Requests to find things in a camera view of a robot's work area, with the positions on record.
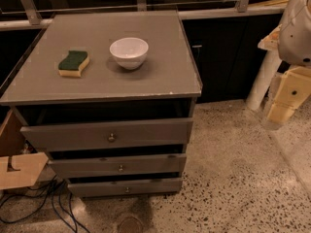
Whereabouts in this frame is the grey top drawer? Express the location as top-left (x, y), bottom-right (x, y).
top-left (21, 117), bottom-right (192, 151)

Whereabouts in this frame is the grey drawer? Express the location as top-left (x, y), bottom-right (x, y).
top-left (21, 117), bottom-right (192, 151)
top-left (49, 153), bottom-right (187, 179)
top-left (68, 178), bottom-right (183, 197)

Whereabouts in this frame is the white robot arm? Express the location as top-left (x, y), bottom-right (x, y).
top-left (258, 0), bottom-right (311, 130)

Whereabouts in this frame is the grey middle drawer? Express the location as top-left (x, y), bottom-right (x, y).
top-left (49, 153), bottom-right (187, 179)

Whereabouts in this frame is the grey bottom drawer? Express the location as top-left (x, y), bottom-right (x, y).
top-left (68, 178), bottom-right (183, 197)

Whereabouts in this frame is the grey drawer cabinet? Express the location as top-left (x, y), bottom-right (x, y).
top-left (1, 11), bottom-right (202, 185)

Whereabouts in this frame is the white support column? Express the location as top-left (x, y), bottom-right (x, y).
top-left (246, 50), bottom-right (282, 111)

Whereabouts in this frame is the metal railing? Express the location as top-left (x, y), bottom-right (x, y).
top-left (0, 0), bottom-right (289, 31)

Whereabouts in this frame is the white ceramic bowl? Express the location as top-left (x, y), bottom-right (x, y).
top-left (110, 37), bottom-right (149, 70)

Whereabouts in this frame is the green yellow sponge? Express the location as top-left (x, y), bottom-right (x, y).
top-left (58, 50), bottom-right (89, 78)

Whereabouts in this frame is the wooden board piece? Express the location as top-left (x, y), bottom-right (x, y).
top-left (0, 110), bottom-right (48, 190)

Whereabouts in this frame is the blue cable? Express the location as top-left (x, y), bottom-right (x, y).
top-left (50, 182), bottom-right (91, 233)

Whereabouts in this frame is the black cable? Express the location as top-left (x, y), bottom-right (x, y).
top-left (0, 177), bottom-right (66, 225)

